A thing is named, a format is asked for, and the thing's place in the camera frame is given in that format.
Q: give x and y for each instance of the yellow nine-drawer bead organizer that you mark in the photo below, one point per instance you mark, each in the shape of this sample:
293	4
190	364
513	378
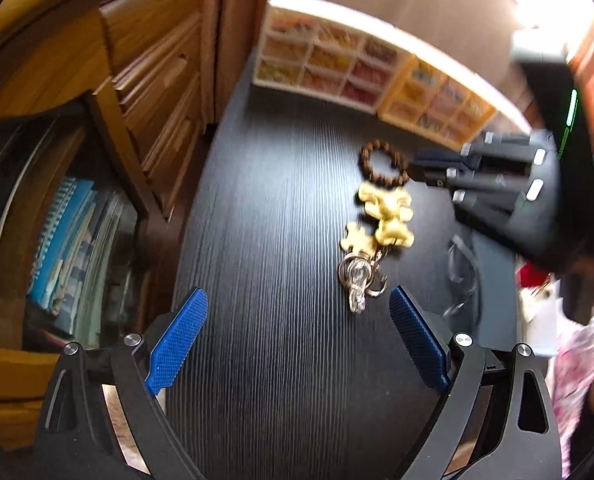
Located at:
430	103

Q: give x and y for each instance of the small yellow bear charm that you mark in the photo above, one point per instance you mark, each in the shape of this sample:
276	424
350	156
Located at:
357	241

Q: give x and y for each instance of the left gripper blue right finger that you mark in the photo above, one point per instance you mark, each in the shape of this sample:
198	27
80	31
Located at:
429	353

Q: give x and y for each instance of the white nine-drawer bead organizer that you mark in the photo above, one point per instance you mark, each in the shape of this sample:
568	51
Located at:
324	59

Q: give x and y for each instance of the blue spiral notebooks stack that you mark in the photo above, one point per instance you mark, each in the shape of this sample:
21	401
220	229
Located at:
83	284

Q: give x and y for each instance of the black wire eyeglasses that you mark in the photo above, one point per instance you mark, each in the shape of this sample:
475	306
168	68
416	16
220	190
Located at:
463	276

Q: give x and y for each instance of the wooden drawer cabinet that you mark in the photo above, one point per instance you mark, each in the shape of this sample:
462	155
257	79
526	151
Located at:
120	92

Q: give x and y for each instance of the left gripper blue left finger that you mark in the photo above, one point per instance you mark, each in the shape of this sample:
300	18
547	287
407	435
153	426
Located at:
173	344

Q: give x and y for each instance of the yellow bear-shaped charm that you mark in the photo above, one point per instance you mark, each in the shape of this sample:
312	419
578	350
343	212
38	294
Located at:
392	209

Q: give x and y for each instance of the silver keyring cluster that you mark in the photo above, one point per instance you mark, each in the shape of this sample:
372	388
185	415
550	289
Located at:
361	275

